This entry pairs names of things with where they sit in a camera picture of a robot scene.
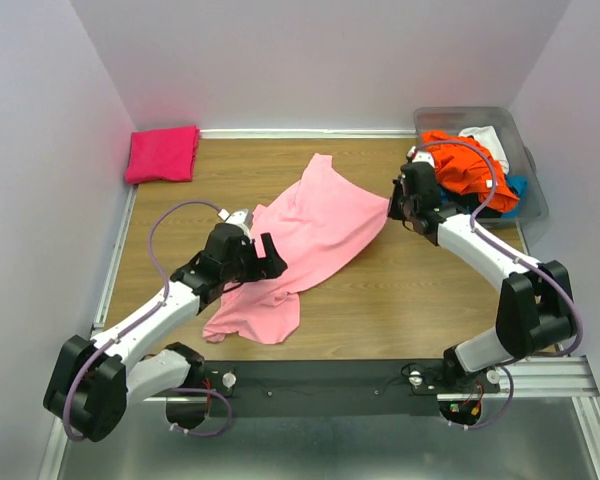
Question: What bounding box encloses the white t-shirt in bin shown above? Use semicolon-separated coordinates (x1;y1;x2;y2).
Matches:
459;125;510;175

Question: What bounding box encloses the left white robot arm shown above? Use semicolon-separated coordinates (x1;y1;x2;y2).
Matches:
43;222;287;442

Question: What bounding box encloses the orange t-shirt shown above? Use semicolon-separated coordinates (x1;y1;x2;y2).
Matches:
421;130;518;218

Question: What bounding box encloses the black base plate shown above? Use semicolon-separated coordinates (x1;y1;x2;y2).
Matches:
144;358;501;431

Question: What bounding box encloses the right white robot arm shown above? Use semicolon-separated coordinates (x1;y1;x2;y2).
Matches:
388;162;582;386

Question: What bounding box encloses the folded magenta t-shirt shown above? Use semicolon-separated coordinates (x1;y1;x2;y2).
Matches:
124;126;200;185

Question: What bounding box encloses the clear plastic bin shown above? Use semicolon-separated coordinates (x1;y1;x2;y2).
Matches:
413;106;548;228

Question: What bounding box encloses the blue t-shirt in bin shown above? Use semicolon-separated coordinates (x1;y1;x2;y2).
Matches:
501;175;528;218

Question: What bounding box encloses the light pink t-shirt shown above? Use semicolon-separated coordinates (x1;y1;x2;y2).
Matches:
202;153;389;345

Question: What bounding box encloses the aluminium rail frame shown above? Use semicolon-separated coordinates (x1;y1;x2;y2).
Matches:
40;208;597;479

